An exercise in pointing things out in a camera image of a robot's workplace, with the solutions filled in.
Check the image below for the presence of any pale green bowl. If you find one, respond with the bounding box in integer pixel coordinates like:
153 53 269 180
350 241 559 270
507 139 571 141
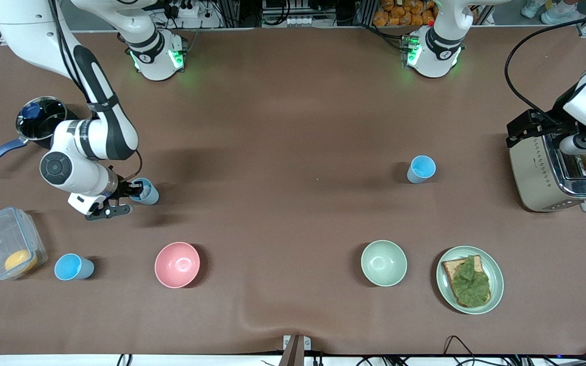
361 239 408 287

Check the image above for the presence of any toast slice under lettuce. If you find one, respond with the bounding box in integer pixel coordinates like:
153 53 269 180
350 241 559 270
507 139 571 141
442 255 492 309

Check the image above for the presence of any black floor cable loop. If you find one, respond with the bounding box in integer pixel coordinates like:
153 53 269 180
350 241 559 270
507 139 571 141
443 335 477 366

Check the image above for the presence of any bag of orange buns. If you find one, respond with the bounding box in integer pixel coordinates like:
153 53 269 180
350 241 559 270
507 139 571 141
373 0 438 27

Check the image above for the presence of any white teal sneaker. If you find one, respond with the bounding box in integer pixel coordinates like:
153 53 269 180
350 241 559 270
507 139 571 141
521 0 545 18
541 0 578 25

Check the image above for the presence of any pink bowl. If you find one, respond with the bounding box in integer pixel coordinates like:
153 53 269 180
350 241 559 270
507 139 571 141
154 241 201 289

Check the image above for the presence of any orange round food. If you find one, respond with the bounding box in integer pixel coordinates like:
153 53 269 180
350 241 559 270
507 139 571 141
4 249 39 275

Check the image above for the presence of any pale green plate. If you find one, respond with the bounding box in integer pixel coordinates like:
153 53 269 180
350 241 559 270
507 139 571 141
436 246 505 315

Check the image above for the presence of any green lettuce leaf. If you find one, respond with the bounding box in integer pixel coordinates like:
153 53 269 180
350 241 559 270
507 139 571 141
450 256 491 308

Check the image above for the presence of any blue plastic cup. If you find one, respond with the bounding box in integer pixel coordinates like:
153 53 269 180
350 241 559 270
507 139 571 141
130 177 160 206
54 253 95 281
407 155 436 184

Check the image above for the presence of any glass lid with blue knob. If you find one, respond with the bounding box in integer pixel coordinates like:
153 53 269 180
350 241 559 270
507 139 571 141
16 97 67 141

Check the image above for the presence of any metal table clamp bracket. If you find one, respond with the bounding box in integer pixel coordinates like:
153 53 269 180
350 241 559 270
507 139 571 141
283 334 312 366

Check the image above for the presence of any beige and chrome toaster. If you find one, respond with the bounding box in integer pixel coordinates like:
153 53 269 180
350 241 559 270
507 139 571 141
508 130 586 213

